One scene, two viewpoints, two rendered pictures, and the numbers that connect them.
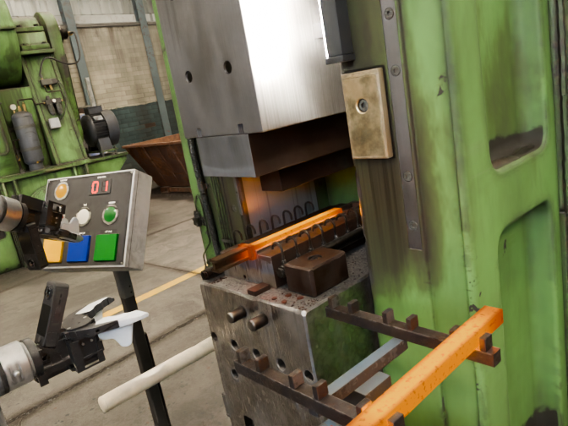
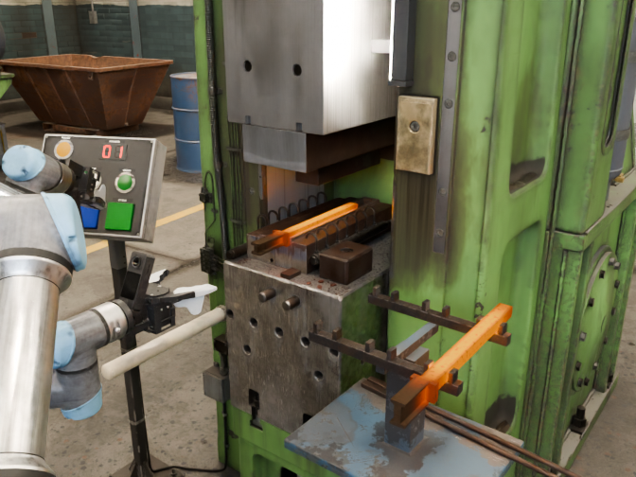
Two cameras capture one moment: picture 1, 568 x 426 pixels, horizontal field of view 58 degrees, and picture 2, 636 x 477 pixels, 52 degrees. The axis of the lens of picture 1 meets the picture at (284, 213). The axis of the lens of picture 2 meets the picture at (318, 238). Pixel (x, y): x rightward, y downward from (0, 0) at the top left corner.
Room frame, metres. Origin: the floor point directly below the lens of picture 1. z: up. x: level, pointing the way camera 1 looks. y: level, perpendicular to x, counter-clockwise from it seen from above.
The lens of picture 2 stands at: (-0.38, 0.35, 1.56)
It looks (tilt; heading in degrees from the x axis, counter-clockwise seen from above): 20 degrees down; 347
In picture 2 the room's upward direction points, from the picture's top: straight up
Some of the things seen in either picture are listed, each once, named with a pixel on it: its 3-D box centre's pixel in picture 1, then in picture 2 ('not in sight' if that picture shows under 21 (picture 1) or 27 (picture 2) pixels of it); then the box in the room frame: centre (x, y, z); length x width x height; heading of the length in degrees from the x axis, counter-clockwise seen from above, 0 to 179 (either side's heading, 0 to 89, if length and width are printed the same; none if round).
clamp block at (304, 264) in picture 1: (317, 270); (346, 262); (1.07, -0.05, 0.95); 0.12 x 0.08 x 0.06; 131
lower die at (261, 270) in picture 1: (306, 237); (324, 228); (1.30, -0.05, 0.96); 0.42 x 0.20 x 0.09; 131
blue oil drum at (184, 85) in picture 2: not in sight; (203, 121); (6.02, 0.05, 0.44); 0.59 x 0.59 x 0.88
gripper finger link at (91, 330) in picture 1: (95, 327); (172, 295); (0.86, 0.37, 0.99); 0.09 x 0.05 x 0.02; 95
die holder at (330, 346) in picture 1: (339, 330); (341, 317); (1.27, -0.09, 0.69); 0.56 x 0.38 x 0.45; 131
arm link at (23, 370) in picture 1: (15, 365); (109, 323); (0.80, 0.49, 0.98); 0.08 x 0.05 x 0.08; 41
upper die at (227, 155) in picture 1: (289, 139); (324, 134); (1.30, -0.05, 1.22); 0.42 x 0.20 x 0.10; 131
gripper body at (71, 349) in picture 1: (63, 346); (142, 310); (0.85, 0.43, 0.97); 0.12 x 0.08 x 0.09; 131
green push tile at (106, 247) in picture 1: (106, 248); (120, 217); (1.38, 0.50, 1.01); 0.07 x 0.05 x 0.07; 66
